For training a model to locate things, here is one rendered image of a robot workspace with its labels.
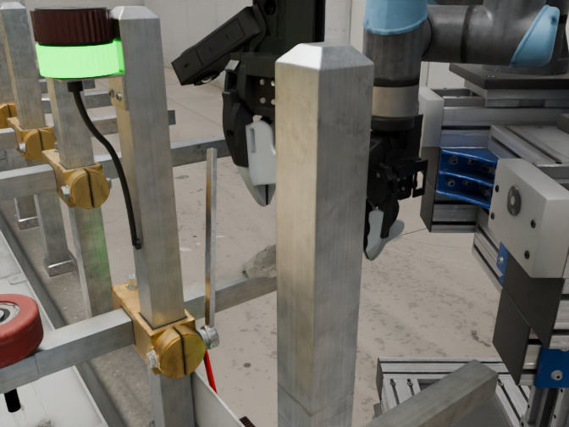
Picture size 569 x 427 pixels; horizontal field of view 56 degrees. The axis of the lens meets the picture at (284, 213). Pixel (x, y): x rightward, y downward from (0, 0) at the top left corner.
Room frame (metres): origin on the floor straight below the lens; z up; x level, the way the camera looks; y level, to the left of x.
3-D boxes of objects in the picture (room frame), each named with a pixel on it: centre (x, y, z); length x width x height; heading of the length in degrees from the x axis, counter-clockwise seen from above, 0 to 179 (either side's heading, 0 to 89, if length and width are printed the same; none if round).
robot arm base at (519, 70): (1.05, -0.46, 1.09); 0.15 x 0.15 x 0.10
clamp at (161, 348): (0.49, 0.14, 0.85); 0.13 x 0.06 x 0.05; 36
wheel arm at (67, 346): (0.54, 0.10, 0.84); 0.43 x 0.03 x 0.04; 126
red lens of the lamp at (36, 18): (0.45, 0.17, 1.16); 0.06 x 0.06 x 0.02
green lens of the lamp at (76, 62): (0.45, 0.17, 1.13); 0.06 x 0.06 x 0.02
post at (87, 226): (0.68, 0.27, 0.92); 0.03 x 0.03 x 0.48; 36
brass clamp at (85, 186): (0.69, 0.29, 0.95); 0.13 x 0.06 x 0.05; 36
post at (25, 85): (0.88, 0.42, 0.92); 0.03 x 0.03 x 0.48; 36
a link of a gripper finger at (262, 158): (0.48, 0.01, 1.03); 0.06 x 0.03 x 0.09; 56
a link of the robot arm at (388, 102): (0.71, -0.14, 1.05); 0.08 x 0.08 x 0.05
